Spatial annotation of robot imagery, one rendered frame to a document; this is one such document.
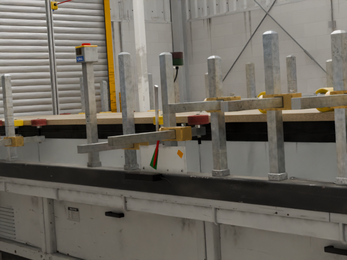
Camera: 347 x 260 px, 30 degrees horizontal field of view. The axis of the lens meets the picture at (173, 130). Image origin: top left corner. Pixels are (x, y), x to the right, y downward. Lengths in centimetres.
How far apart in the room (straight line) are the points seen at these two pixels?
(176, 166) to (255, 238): 41
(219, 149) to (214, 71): 26
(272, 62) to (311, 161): 40
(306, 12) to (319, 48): 65
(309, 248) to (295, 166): 30
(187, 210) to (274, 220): 41
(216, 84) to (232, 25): 974
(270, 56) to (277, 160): 32
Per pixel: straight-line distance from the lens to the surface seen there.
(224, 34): 1206
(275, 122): 204
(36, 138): 346
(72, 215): 346
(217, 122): 220
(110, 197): 277
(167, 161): 240
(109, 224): 321
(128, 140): 222
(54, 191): 314
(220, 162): 221
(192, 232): 275
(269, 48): 204
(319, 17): 1074
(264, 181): 206
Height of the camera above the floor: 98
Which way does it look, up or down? 3 degrees down
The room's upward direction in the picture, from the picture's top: 4 degrees counter-clockwise
